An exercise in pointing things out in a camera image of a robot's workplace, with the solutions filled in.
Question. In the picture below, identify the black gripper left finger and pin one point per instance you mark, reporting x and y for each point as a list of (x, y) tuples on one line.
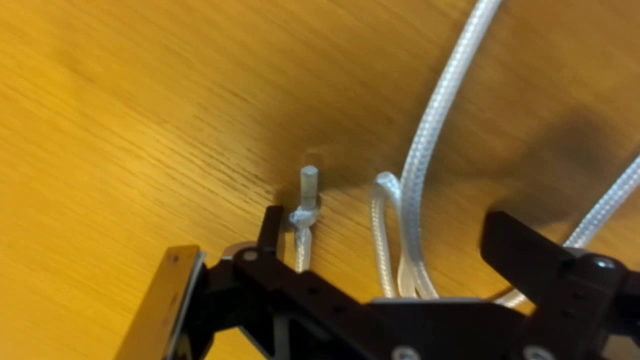
[(270, 230)]

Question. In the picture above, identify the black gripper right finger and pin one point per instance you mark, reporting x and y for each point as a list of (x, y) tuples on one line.
[(523, 257)]

